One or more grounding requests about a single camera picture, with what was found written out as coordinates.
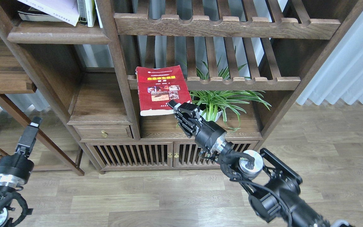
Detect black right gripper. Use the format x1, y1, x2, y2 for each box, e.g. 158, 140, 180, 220
168, 100, 228, 153

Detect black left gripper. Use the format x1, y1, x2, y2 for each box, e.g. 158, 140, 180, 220
0, 116, 42, 186

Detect red paperback book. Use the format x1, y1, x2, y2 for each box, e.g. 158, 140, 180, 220
135, 65, 192, 116

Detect white book top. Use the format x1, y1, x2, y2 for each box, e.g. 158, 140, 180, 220
20, 0, 79, 26

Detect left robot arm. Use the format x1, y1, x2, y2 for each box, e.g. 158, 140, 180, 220
0, 116, 42, 227

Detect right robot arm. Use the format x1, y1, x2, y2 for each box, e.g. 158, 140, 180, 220
168, 100, 350, 227

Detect dark wooden bookshelf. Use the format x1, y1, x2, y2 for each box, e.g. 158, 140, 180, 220
0, 0, 363, 171

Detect spider plant leaves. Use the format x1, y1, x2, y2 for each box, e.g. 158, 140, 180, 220
181, 55, 272, 132

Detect white plant pot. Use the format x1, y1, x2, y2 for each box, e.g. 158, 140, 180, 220
199, 107, 223, 122

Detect brass drawer knob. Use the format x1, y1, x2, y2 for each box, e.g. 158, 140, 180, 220
101, 130, 108, 138

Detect dark spine upright book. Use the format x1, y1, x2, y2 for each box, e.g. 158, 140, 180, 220
77, 0, 87, 25

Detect white curtain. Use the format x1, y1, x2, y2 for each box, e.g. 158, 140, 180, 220
296, 12, 363, 105

